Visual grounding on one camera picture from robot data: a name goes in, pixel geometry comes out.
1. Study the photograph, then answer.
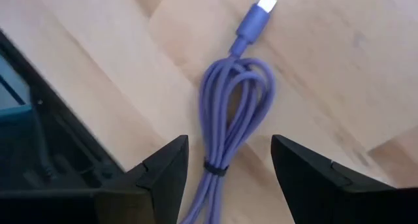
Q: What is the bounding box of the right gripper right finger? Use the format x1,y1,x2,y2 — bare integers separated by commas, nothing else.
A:
270,135,418,224

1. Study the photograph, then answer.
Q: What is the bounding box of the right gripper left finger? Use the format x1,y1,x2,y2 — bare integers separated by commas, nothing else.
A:
94,135,189,224

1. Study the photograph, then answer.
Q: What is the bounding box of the purple USB cable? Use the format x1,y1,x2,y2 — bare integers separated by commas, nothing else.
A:
179,0,278,224

